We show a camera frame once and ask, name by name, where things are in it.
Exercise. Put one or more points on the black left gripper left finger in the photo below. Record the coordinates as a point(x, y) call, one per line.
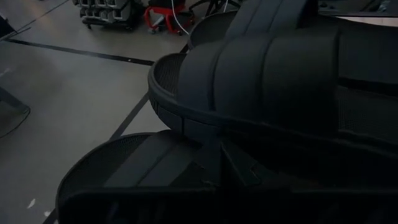
point(208, 174)

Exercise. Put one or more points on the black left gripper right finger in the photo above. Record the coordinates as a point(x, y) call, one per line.
point(236, 174)

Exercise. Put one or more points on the black office chair base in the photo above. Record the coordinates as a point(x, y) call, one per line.
point(214, 4)

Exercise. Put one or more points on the red and black stool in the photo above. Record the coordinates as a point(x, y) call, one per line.
point(158, 11)

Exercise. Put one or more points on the grey equipment cart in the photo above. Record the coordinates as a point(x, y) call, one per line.
point(105, 9)

